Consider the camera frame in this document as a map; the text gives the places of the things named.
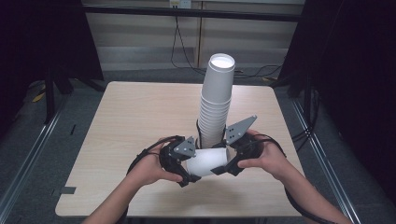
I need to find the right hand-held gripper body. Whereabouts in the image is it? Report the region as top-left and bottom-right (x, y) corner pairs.
(224, 115), (264, 161)

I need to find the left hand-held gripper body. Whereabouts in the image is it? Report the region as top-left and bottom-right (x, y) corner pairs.
(159, 135), (197, 175)

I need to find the single white paper cup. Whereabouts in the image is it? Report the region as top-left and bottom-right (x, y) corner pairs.
(186, 147), (232, 177)

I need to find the stack of white paper cups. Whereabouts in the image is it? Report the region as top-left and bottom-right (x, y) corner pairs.
(196, 52), (236, 149)

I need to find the person's left hand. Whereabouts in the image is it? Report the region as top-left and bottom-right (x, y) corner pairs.
(125, 137), (184, 188)

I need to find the person's right hand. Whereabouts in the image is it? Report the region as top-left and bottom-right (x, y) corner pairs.
(237, 129), (295, 182)

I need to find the grey tape piece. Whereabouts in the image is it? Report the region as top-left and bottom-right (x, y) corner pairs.
(60, 186), (78, 196)

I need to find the dark curtain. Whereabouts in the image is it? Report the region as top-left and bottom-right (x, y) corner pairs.
(277, 0), (396, 204)
(0, 0), (106, 138)

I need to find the black stand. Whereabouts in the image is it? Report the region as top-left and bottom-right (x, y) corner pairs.
(43, 60), (58, 125)

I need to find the black horizontal bar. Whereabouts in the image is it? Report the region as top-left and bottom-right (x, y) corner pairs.
(81, 4), (302, 22)

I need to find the yellow object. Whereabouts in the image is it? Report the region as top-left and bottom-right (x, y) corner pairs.
(31, 84), (47, 104)

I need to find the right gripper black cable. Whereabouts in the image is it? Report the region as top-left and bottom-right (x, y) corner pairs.
(248, 133), (340, 224)

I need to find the bundle of black cables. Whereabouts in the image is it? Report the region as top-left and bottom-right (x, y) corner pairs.
(291, 88), (322, 153)

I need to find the metal floor rail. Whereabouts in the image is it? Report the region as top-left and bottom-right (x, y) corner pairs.
(290, 98), (362, 224)
(0, 104), (64, 218)

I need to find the black floor cable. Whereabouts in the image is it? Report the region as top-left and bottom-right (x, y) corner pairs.
(233, 63), (284, 79)

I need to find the black hanging cable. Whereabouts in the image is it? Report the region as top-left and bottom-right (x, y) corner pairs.
(170, 15), (207, 77)

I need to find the white wall socket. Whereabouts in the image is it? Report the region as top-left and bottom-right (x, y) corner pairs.
(168, 0), (192, 9)

